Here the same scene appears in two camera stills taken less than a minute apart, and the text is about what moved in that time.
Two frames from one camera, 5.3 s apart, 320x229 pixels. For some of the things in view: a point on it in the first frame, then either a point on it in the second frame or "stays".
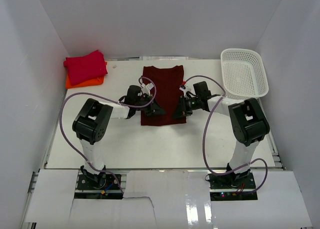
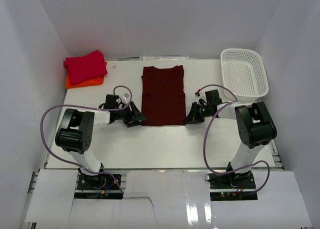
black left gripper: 150,107 → 131,114
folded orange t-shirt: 97,81 stays
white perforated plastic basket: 243,75 stays
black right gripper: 185,107 → 195,113
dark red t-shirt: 167,82 stays
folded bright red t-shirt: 86,67 stays
